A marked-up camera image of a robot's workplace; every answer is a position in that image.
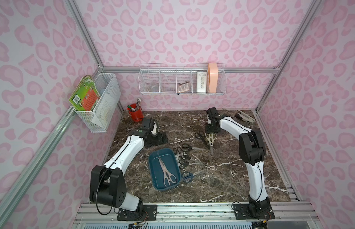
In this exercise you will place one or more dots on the small pink calculator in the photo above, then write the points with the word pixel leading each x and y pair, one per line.
pixel 184 87

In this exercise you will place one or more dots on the pink box in basket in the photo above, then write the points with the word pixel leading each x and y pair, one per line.
pixel 213 77

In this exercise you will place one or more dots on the green red booklet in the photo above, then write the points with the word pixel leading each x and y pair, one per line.
pixel 85 97

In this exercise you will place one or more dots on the red pen cup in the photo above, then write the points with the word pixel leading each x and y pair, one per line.
pixel 135 111

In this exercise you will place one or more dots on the teal plastic storage box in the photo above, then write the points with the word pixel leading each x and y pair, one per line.
pixel 169 159

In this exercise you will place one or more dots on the black white stapler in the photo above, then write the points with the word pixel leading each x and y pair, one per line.
pixel 244 117

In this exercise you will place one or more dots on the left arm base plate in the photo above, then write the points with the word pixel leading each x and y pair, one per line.
pixel 142 212

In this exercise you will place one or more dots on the blue handled scissors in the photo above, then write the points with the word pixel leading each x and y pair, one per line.
pixel 187 177

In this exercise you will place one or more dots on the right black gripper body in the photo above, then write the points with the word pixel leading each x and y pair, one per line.
pixel 211 130

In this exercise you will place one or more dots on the pink handled scissors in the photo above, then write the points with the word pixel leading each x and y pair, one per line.
pixel 168 178

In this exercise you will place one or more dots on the white card in basket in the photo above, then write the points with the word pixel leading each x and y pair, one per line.
pixel 202 82

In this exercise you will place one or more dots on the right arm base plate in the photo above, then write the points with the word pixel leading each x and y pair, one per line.
pixel 252 212

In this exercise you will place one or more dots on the beige kitchen scissors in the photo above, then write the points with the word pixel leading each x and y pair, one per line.
pixel 211 138

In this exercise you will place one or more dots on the white paper in basket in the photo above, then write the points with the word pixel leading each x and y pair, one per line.
pixel 103 111

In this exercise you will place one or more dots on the small black scissors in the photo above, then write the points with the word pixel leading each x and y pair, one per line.
pixel 186 157
pixel 184 164

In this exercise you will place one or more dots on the small black scissors lower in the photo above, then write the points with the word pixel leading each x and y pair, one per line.
pixel 184 164

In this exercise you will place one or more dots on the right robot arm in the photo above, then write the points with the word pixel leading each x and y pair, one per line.
pixel 251 151

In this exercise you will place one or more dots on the white mesh side basket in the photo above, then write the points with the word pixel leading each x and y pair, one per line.
pixel 105 83

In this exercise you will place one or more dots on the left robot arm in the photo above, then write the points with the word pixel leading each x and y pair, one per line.
pixel 107 184

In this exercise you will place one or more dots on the tape roll in basket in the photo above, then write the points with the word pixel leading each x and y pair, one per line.
pixel 153 88

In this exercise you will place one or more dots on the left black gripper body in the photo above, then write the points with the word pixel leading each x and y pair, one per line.
pixel 158 138

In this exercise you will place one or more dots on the white wire wall basket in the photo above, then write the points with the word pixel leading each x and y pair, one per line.
pixel 182 78

